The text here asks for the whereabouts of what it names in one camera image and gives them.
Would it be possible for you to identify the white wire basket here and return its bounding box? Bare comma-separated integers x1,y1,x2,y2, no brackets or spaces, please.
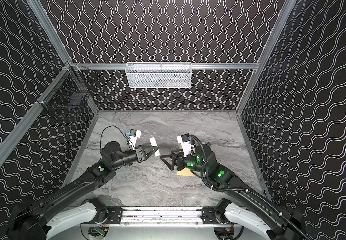
125,62,193,89

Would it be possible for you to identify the black corrugated cable hose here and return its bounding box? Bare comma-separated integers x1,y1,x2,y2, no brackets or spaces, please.
189,134,312,240

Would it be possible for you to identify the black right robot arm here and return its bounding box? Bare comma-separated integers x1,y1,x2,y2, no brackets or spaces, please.
160,150,308,240

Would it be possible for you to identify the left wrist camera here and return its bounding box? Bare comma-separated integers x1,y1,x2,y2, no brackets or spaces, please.
126,129,141,150

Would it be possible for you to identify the aluminium corner post left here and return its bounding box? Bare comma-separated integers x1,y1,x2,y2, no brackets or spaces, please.
27,0,72,63

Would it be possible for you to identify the aluminium left side rail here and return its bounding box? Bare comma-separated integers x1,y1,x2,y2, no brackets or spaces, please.
0,63,70,168

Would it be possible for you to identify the aluminium back crossbar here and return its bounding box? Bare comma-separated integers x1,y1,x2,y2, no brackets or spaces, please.
73,63,259,71

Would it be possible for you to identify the aluminium corner post right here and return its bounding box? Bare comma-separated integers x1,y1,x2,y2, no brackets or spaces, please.
236,0,297,116

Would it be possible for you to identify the aluminium corner post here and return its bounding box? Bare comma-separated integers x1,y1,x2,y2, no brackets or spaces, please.
27,0,72,63
236,0,297,116

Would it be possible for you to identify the tan kraft envelope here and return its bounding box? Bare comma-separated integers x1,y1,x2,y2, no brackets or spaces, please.
177,168,195,177

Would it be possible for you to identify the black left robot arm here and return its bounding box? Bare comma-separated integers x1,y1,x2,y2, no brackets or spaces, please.
6,141,158,240

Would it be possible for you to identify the small glue stick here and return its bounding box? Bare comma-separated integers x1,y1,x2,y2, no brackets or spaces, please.
149,137,160,157

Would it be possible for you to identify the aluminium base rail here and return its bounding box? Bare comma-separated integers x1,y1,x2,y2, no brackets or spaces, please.
40,205,285,227

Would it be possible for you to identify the black wire basket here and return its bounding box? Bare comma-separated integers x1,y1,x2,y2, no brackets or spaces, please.
40,66,98,122

